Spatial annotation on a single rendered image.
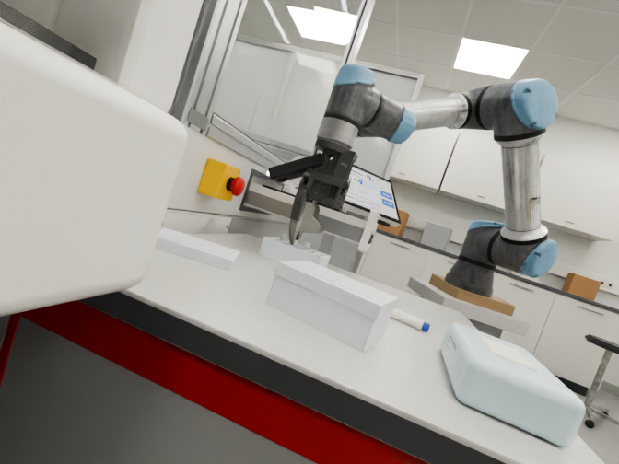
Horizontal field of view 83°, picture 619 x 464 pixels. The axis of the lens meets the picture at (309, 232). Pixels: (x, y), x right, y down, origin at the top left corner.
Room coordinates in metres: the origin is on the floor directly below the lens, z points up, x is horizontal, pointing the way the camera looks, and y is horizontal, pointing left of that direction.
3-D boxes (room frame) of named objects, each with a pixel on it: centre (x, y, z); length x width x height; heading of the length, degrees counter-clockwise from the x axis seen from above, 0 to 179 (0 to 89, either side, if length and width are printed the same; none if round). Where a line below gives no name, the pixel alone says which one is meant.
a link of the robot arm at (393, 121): (0.77, -0.07, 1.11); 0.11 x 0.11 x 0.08; 28
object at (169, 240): (0.52, 0.16, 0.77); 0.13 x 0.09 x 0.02; 95
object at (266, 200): (1.02, 0.04, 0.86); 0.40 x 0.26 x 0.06; 78
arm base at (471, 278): (1.16, -0.56, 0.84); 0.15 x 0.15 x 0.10
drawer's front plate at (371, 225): (0.98, -0.16, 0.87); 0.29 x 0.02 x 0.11; 168
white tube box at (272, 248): (0.71, 0.01, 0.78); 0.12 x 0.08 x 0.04; 75
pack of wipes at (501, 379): (0.36, -0.23, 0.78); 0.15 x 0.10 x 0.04; 165
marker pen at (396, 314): (0.54, -0.15, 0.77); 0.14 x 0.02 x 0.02; 64
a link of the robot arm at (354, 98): (0.71, 0.01, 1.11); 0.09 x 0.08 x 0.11; 118
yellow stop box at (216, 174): (0.72, 0.20, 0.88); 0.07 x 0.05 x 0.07; 168
